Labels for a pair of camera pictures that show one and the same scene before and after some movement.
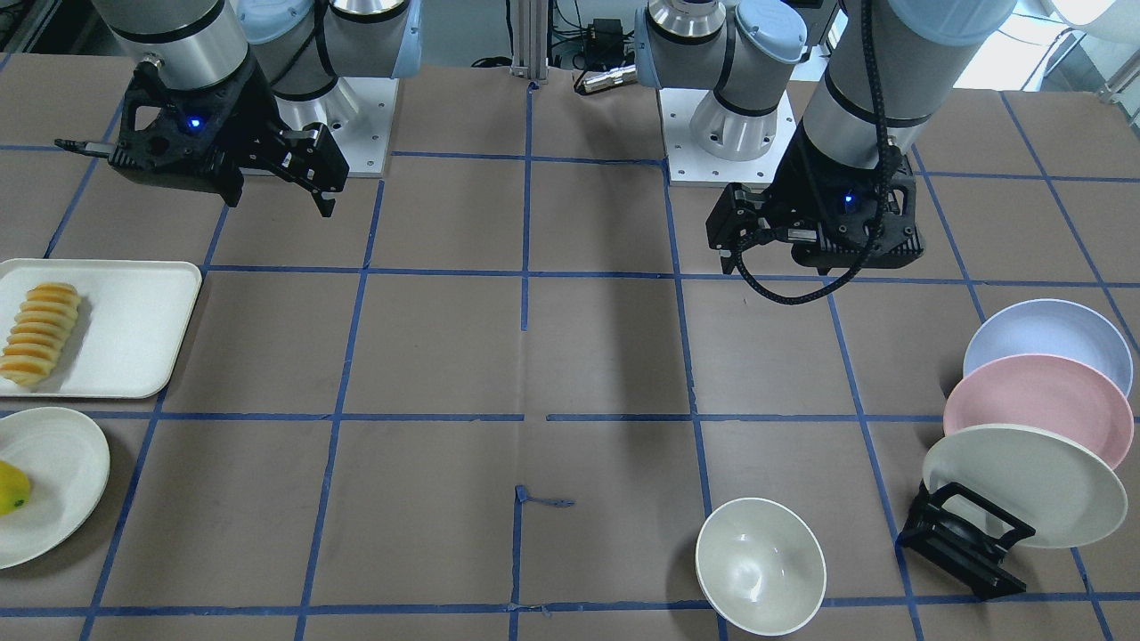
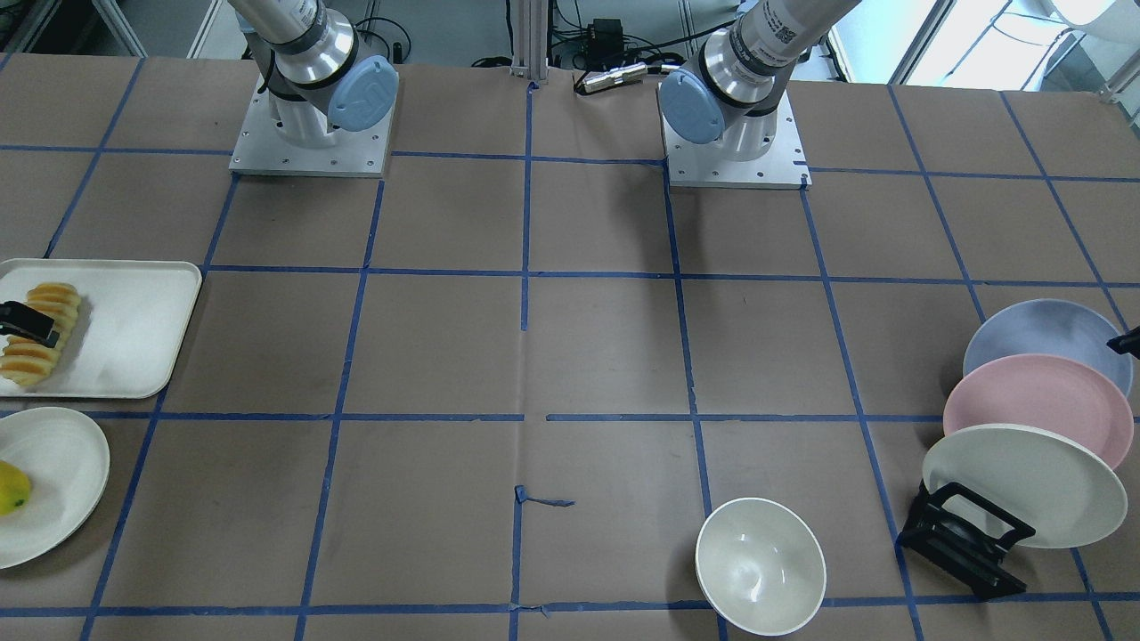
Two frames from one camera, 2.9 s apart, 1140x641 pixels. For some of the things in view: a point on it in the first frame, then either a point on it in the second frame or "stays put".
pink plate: [1046, 393] stays put
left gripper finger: [737, 214] -> [1126, 344]
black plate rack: [973, 556] stays put
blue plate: [1055, 328] stays put
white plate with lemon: [67, 459] stays put
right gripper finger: [309, 157] -> [20, 320]
